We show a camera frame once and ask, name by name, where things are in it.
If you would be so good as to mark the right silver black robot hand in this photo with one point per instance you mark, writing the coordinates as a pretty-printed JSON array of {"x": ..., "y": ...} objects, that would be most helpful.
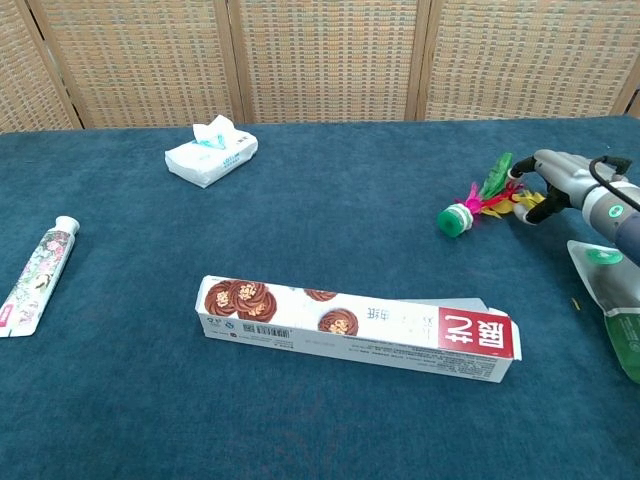
[{"x": 570, "y": 175}]

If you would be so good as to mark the colourful feather shuttlecock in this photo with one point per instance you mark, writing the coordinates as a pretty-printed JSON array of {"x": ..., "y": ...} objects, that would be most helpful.
[{"x": 455, "y": 220}]

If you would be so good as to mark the green packaged bowl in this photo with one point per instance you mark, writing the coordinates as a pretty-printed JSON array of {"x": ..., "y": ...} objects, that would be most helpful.
[{"x": 615, "y": 290}]

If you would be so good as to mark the long white red box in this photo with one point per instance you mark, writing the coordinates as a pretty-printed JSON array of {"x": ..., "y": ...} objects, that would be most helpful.
[{"x": 350, "y": 325}]

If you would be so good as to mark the woven bamboo folding screen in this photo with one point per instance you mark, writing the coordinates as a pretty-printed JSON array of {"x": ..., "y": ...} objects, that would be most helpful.
[{"x": 325, "y": 60}]

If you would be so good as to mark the white tissue pack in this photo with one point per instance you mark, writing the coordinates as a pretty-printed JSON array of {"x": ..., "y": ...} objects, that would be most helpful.
[{"x": 210, "y": 160}]

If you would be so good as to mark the blue carpet table mat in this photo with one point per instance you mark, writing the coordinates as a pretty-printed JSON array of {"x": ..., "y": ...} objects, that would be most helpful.
[{"x": 150, "y": 400}]

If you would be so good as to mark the white floral toothpaste tube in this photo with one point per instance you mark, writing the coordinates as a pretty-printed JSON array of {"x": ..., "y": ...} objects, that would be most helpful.
[{"x": 40, "y": 270}]

